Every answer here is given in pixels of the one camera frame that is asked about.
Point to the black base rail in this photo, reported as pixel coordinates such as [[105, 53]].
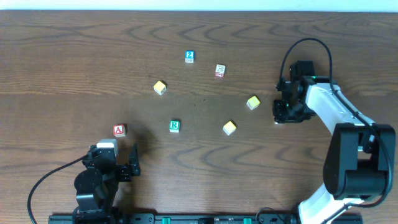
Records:
[[148, 218]]

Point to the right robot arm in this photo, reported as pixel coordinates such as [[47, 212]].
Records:
[[360, 158]]

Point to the blue number 2 block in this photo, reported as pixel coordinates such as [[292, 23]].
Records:
[[189, 56]]

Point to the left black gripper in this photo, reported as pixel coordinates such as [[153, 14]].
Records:
[[117, 171]]

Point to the red letter A block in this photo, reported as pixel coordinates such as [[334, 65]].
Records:
[[119, 130]]

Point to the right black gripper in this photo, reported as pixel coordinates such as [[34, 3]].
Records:
[[282, 109]]

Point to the white red picture block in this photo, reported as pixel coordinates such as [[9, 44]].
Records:
[[220, 70]]

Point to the green letter R block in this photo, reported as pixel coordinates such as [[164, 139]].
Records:
[[174, 126]]

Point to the yellow block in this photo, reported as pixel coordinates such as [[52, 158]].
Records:
[[160, 87], [253, 102], [229, 128]]

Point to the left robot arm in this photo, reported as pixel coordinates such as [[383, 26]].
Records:
[[96, 187]]

